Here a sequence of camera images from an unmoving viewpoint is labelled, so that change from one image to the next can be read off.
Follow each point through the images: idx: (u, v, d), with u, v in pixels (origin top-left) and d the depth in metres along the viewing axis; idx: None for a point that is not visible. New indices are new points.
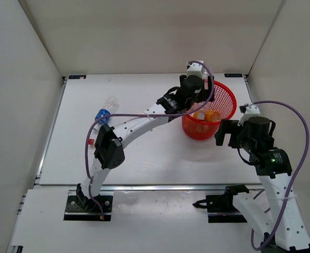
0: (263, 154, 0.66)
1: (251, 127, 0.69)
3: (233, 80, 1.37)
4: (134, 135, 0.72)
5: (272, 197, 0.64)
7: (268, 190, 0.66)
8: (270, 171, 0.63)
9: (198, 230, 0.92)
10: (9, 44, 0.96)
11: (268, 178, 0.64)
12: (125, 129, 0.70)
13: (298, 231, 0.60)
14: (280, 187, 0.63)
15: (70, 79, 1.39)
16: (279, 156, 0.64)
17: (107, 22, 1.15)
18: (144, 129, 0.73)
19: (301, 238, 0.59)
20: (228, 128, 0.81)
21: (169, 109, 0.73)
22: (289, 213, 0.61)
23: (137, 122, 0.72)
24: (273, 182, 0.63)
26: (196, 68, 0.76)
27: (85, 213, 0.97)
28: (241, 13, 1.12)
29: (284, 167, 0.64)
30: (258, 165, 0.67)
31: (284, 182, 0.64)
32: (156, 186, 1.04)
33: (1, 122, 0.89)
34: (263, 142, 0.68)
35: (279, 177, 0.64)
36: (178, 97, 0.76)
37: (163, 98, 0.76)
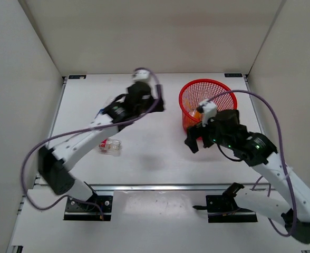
0: (245, 148, 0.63)
1: (221, 124, 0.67)
3: (233, 80, 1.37)
4: (79, 153, 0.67)
5: (275, 181, 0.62)
7: (268, 175, 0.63)
8: (261, 158, 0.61)
9: (198, 230, 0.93)
10: (9, 44, 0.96)
11: (262, 166, 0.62)
12: (68, 148, 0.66)
13: None
14: (277, 168, 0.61)
15: (70, 79, 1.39)
16: (259, 140, 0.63)
17: (106, 21, 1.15)
18: (88, 145, 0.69)
19: None
20: (195, 132, 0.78)
21: (117, 119, 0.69)
22: (297, 187, 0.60)
23: (81, 139, 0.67)
24: (269, 166, 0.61)
26: (142, 76, 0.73)
27: (85, 213, 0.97)
28: (241, 13, 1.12)
29: (270, 150, 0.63)
30: (248, 158, 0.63)
31: (276, 161, 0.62)
32: (155, 186, 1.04)
33: (1, 123, 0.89)
34: (239, 133, 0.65)
35: (271, 158, 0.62)
36: (126, 104, 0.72)
37: (109, 107, 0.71)
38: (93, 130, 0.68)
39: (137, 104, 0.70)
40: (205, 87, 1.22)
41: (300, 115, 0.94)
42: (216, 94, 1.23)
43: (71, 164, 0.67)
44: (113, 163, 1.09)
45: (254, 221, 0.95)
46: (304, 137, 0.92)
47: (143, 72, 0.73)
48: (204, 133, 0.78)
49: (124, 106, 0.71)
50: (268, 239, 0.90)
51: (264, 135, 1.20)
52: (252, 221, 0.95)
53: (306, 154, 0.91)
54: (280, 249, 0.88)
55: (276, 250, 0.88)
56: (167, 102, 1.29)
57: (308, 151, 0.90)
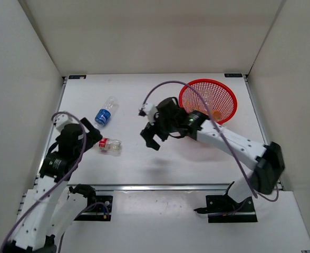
0: (184, 124, 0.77)
1: (163, 113, 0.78)
3: (233, 80, 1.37)
4: (43, 227, 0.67)
5: (216, 141, 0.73)
7: (210, 140, 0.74)
8: (196, 126, 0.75)
9: (198, 230, 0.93)
10: (10, 44, 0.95)
11: (199, 132, 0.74)
12: (28, 232, 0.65)
13: (249, 145, 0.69)
14: (212, 130, 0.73)
15: (70, 79, 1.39)
16: (195, 115, 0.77)
17: (106, 21, 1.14)
18: (49, 213, 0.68)
19: (255, 147, 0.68)
20: (149, 132, 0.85)
21: (58, 172, 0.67)
22: (233, 139, 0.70)
23: (35, 217, 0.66)
24: (203, 130, 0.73)
26: (62, 118, 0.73)
27: (85, 213, 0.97)
28: (241, 13, 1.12)
29: (203, 118, 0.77)
30: (189, 131, 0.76)
31: (209, 124, 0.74)
32: (155, 186, 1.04)
33: (1, 123, 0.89)
34: (181, 116, 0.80)
35: (205, 124, 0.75)
36: (63, 151, 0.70)
37: (45, 161, 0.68)
38: (41, 201, 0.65)
39: (74, 145, 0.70)
40: (205, 87, 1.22)
41: (300, 115, 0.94)
42: (216, 94, 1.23)
43: (42, 241, 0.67)
44: (113, 164, 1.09)
45: (254, 221, 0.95)
46: (304, 137, 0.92)
47: (63, 116, 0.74)
48: (157, 129, 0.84)
49: (57, 155, 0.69)
50: (268, 239, 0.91)
51: (264, 135, 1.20)
52: (252, 221, 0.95)
53: (305, 154, 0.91)
54: (280, 249, 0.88)
55: (276, 249, 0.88)
56: None
57: (308, 151, 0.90)
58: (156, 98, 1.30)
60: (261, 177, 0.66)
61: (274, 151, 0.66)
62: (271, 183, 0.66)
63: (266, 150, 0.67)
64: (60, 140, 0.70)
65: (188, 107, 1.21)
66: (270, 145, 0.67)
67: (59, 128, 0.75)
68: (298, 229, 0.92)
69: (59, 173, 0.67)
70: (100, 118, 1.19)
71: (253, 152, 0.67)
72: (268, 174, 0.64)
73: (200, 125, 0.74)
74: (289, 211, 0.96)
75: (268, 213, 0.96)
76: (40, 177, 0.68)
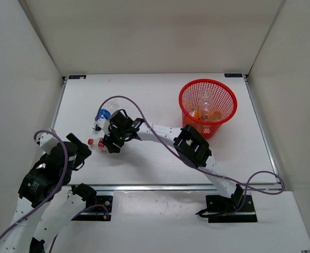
0: (128, 129, 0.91)
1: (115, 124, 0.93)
3: (233, 80, 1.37)
4: (22, 246, 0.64)
5: (151, 136, 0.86)
7: (148, 137, 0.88)
8: (134, 130, 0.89)
9: (197, 230, 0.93)
10: (10, 44, 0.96)
11: (139, 132, 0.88)
12: (7, 250, 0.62)
13: (171, 130, 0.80)
14: (145, 128, 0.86)
15: (70, 79, 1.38)
16: (137, 122, 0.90)
17: (106, 21, 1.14)
18: (28, 232, 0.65)
19: (175, 130, 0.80)
20: (108, 140, 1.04)
21: (36, 195, 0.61)
22: (160, 130, 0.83)
23: (13, 237, 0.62)
24: (141, 129, 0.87)
26: (47, 138, 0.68)
27: (85, 214, 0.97)
28: (241, 12, 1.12)
29: (141, 122, 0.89)
30: (132, 135, 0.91)
31: (144, 124, 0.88)
32: (155, 186, 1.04)
33: (1, 123, 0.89)
34: (127, 123, 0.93)
35: (142, 126, 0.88)
36: (48, 168, 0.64)
37: (26, 179, 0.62)
38: (19, 224, 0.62)
39: (61, 167, 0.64)
40: (205, 86, 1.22)
41: (300, 115, 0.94)
42: (216, 95, 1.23)
43: None
44: (112, 163, 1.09)
45: (254, 221, 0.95)
46: (304, 137, 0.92)
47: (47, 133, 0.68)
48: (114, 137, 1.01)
49: (39, 174, 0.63)
50: (268, 239, 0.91)
51: (264, 135, 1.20)
52: (252, 221, 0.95)
53: (305, 154, 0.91)
54: (280, 249, 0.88)
55: (275, 249, 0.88)
56: (167, 102, 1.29)
57: (308, 152, 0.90)
58: (156, 98, 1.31)
60: (184, 155, 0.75)
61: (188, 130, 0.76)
62: (196, 158, 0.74)
63: (183, 132, 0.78)
64: (47, 158, 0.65)
65: (188, 106, 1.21)
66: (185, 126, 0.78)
67: (44, 147, 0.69)
68: (298, 229, 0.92)
69: (38, 196, 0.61)
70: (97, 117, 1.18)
71: (173, 135, 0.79)
72: (185, 149, 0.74)
73: (137, 126, 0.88)
74: (289, 211, 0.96)
75: (268, 213, 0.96)
76: (19, 198, 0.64)
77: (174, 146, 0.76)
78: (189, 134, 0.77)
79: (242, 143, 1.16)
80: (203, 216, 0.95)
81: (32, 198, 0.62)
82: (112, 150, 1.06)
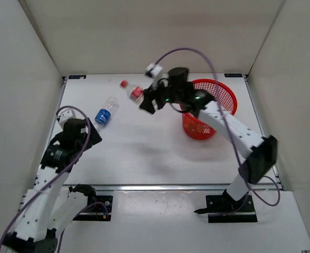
0: (190, 100, 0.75)
1: (172, 80, 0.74)
3: (233, 80, 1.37)
4: (44, 220, 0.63)
5: (214, 124, 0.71)
7: (211, 122, 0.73)
8: (200, 104, 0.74)
9: (197, 230, 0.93)
10: (10, 44, 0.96)
11: (202, 112, 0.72)
12: (29, 223, 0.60)
13: (247, 133, 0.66)
14: (215, 113, 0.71)
15: (70, 79, 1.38)
16: (202, 94, 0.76)
17: (106, 21, 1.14)
18: (49, 204, 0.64)
19: (254, 136, 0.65)
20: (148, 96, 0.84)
21: (59, 163, 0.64)
22: (232, 124, 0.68)
23: (37, 208, 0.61)
24: (207, 110, 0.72)
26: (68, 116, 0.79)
27: (84, 214, 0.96)
28: (241, 12, 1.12)
29: (210, 99, 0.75)
30: (191, 109, 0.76)
31: (214, 107, 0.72)
32: (155, 186, 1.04)
33: (1, 123, 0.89)
34: (189, 90, 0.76)
35: (210, 105, 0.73)
36: (64, 140, 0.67)
37: (46, 152, 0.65)
38: (42, 192, 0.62)
39: (76, 137, 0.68)
40: (206, 86, 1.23)
41: (300, 115, 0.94)
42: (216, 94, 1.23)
43: (43, 234, 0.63)
44: (112, 163, 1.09)
45: (254, 221, 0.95)
46: (304, 137, 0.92)
47: (67, 112, 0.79)
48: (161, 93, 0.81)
49: (58, 147, 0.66)
50: (268, 239, 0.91)
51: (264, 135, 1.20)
52: (252, 221, 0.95)
53: (304, 154, 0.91)
54: (281, 249, 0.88)
55: (276, 249, 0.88)
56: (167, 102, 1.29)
57: (308, 152, 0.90)
58: None
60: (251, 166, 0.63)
61: (271, 143, 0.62)
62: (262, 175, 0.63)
63: (263, 141, 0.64)
64: (61, 135, 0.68)
65: None
66: (269, 137, 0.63)
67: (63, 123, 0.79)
68: (298, 229, 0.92)
69: (60, 164, 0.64)
70: (100, 118, 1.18)
71: (251, 141, 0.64)
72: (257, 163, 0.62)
73: (205, 104, 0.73)
74: (289, 211, 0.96)
75: (268, 213, 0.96)
76: (41, 169, 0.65)
77: (249, 155, 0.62)
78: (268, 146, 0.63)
79: None
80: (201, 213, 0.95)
81: (55, 166, 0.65)
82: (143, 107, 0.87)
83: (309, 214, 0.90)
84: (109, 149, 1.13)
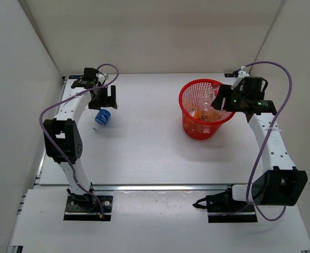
0: (251, 103, 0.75)
1: (245, 84, 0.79)
3: (233, 80, 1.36)
4: (76, 115, 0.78)
5: (259, 132, 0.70)
7: (255, 127, 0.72)
8: (256, 108, 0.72)
9: (197, 230, 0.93)
10: (10, 44, 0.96)
11: (254, 116, 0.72)
12: (67, 113, 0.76)
13: (281, 155, 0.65)
14: (264, 122, 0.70)
15: (70, 79, 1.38)
16: (266, 104, 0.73)
17: (106, 21, 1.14)
18: (79, 109, 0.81)
19: (284, 162, 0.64)
20: (223, 93, 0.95)
21: (86, 86, 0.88)
22: (272, 140, 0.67)
23: (71, 104, 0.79)
24: (259, 117, 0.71)
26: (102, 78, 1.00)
27: (84, 213, 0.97)
28: (241, 12, 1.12)
29: (269, 110, 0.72)
30: (246, 112, 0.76)
31: (269, 118, 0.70)
32: (155, 186, 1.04)
33: (1, 123, 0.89)
34: (255, 97, 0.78)
35: (265, 115, 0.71)
36: (86, 77, 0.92)
37: (76, 81, 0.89)
38: (77, 97, 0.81)
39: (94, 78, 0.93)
40: (206, 87, 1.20)
41: (300, 115, 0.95)
42: None
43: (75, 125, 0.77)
44: (112, 163, 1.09)
45: (254, 221, 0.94)
46: (304, 137, 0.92)
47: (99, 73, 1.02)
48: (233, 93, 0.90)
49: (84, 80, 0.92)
50: (267, 239, 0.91)
51: None
52: (252, 220, 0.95)
53: (304, 154, 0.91)
54: (280, 249, 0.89)
55: (275, 249, 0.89)
56: (167, 102, 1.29)
57: (307, 152, 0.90)
58: (156, 98, 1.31)
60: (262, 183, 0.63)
61: (297, 179, 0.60)
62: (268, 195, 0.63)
63: (291, 172, 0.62)
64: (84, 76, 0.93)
65: (188, 106, 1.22)
66: (299, 172, 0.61)
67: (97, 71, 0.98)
68: (298, 229, 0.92)
69: (87, 86, 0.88)
70: (100, 118, 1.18)
71: (278, 163, 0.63)
72: (270, 186, 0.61)
73: (260, 110, 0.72)
74: (289, 211, 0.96)
75: (268, 214, 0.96)
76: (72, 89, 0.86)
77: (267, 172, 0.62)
78: (293, 178, 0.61)
79: (242, 143, 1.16)
80: (200, 207, 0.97)
81: (84, 86, 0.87)
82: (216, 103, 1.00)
83: (309, 214, 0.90)
84: (109, 149, 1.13)
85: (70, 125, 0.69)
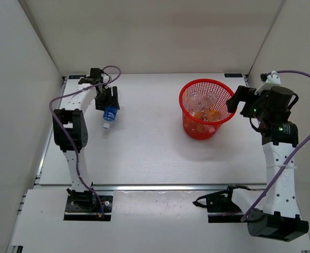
0: (271, 125, 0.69)
1: (272, 98, 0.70)
3: (233, 80, 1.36)
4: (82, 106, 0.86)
5: (272, 164, 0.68)
7: (269, 156, 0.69)
8: (274, 137, 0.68)
9: (197, 230, 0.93)
10: (10, 44, 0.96)
11: (270, 144, 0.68)
12: (74, 104, 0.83)
13: (287, 199, 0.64)
14: (280, 155, 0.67)
15: (70, 79, 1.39)
16: (288, 127, 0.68)
17: (106, 21, 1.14)
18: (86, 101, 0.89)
19: (289, 207, 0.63)
20: (243, 96, 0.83)
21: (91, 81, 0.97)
22: (283, 181, 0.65)
23: (79, 97, 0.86)
24: (275, 148, 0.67)
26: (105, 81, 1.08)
27: (85, 213, 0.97)
28: (241, 12, 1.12)
29: (290, 140, 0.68)
30: (264, 133, 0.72)
31: (286, 151, 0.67)
32: (154, 186, 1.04)
33: (1, 123, 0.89)
34: (279, 115, 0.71)
35: (282, 145, 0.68)
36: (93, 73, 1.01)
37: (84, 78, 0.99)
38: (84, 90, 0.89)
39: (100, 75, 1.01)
40: (206, 86, 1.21)
41: (300, 115, 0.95)
42: (216, 95, 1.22)
43: None
44: (112, 164, 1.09)
45: None
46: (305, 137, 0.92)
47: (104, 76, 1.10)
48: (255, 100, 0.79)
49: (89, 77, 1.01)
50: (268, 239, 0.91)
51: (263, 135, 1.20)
52: None
53: (304, 155, 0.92)
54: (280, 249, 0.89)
55: (275, 249, 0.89)
56: (167, 102, 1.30)
57: (308, 152, 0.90)
58: (155, 98, 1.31)
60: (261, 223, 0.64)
61: (297, 229, 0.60)
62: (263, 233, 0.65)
63: (293, 219, 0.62)
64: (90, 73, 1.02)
65: (188, 104, 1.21)
66: (300, 221, 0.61)
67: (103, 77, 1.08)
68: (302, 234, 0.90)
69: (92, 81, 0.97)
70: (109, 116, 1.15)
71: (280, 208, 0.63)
72: (265, 230, 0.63)
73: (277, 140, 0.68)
74: None
75: None
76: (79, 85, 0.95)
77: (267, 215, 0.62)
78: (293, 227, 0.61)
79: (242, 143, 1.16)
80: (200, 207, 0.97)
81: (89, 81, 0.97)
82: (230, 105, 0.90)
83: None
84: (109, 149, 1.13)
85: (77, 116, 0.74)
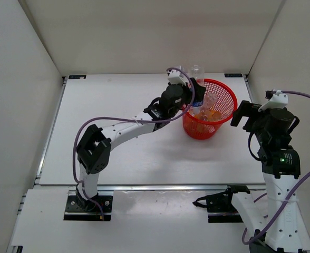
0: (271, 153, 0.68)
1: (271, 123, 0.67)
3: (233, 80, 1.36)
4: (123, 137, 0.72)
5: (273, 197, 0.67)
7: (270, 188, 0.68)
8: (275, 170, 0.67)
9: (197, 230, 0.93)
10: (9, 43, 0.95)
11: (272, 177, 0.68)
12: (114, 131, 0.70)
13: (290, 234, 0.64)
14: (282, 190, 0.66)
15: (70, 79, 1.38)
16: (290, 157, 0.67)
17: (106, 21, 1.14)
18: (133, 133, 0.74)
19: (292, 242, 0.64)
20: (246, 112, 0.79)
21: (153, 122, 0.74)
22: (285, 215, 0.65)
23: (125, 126, 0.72)
24: (277, 182, 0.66)
26: (175, 74, 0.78)
27: (85, 213, 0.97)
28: (241, 12, 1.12)
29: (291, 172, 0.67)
30: (265, 162, 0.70)
31: (288, 184, 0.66)
32: (153, 186, 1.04)
33: (1, 123, 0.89)
34: (279, 139, 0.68)
35: (284, 178, 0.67)
36: (161, 106, 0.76)
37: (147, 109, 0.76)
38: (136, 122, 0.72)
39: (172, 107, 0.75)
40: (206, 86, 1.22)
41: (301, 115, 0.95)
42: (216, 95, 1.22)
43: (114, 146, 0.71)
44: (113, 164, 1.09)
45: None
46: (306, 137, 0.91)
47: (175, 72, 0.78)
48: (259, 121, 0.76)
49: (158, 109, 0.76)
50: None
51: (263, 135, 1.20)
52: None
53: (304, 154, 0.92)
54: None
55: None
56: None
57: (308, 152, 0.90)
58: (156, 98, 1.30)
60: None
61: None
62: None
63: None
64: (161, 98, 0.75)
65: None
66: None
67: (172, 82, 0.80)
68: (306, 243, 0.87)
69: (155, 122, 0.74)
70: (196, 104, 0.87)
71: (284, 245, 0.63)
72: None
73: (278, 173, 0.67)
74: None
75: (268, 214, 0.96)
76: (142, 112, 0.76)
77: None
78: None
79: (243, 143, 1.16)
80: (200, 207, 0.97)
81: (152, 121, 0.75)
82: (234, 122, 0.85)
83: (309, 214, 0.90)
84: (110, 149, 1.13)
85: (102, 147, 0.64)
